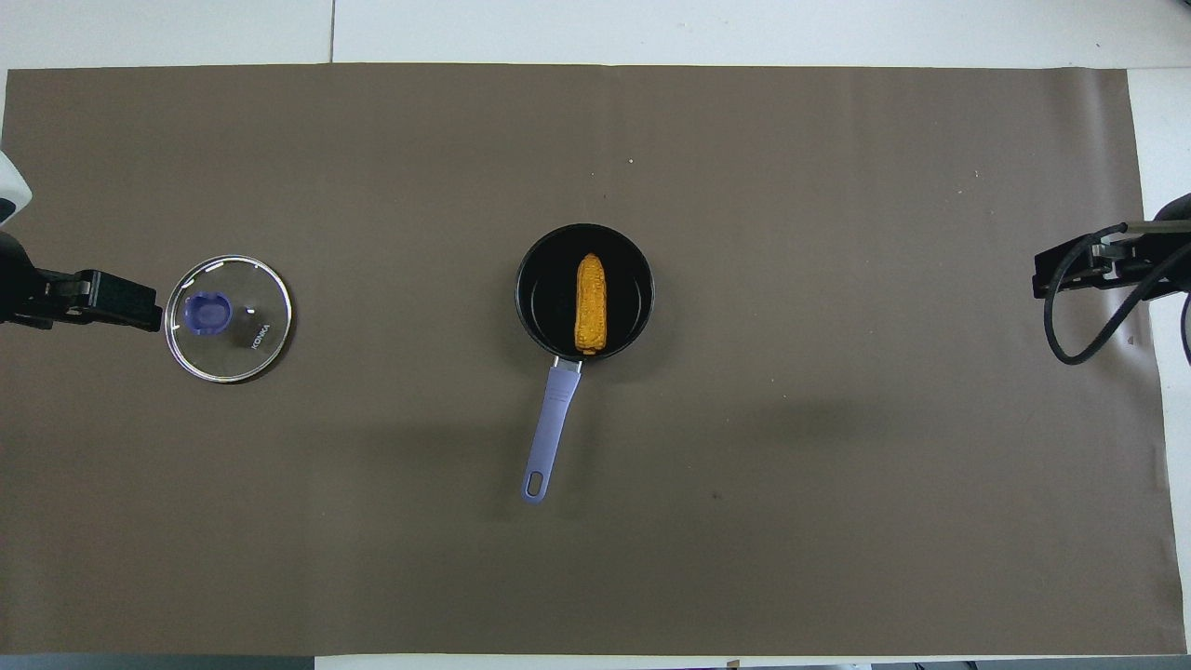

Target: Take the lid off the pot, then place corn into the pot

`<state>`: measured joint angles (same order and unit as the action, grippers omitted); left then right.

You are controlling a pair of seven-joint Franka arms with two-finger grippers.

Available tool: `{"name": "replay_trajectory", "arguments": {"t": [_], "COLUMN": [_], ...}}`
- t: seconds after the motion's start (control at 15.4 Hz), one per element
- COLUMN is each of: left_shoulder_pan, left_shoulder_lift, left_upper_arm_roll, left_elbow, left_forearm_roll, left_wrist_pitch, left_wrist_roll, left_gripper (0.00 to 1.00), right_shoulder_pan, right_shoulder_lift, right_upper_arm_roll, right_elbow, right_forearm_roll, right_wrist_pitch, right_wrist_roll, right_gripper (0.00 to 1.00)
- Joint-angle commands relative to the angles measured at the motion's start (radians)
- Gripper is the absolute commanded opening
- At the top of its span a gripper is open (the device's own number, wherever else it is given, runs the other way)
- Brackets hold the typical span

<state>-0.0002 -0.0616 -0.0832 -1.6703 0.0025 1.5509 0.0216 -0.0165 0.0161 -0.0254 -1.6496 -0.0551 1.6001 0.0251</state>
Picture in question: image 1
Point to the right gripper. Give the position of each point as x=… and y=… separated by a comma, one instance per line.
x=1172, y=251

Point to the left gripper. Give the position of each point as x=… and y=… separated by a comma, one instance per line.
x=23, y=293

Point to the glass lid purple knob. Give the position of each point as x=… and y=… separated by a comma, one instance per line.
x=242, y=344

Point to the yellow toy corn cob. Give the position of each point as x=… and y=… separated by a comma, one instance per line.
x=591, y=307

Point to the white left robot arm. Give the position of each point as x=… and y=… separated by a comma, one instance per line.
x=9, y=186

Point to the brown table mat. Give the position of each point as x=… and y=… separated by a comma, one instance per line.
x=372, y=465

